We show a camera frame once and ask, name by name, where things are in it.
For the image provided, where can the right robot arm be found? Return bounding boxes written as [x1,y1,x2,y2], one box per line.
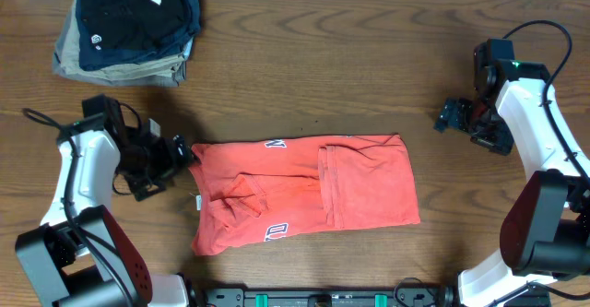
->
[435,57,589,306]

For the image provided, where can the navy folded shirt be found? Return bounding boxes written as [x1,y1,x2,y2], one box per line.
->
[75,0,201,71]

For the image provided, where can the black folded shirt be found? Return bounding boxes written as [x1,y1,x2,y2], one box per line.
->
[77,0,188,51]

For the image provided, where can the beige folded shirt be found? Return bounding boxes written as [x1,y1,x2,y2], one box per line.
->
[54,6,193,81]

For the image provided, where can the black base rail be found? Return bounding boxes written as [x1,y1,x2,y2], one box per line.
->
[196,284,461,307]

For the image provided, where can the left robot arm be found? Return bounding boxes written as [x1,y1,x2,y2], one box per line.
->
[15,108,199,306]

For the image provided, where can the grey folded shirt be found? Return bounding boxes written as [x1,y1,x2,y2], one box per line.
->
[52,0,189,88]

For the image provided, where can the red t-shirt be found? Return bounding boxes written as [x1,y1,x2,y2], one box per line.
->
[190,135,420,255]

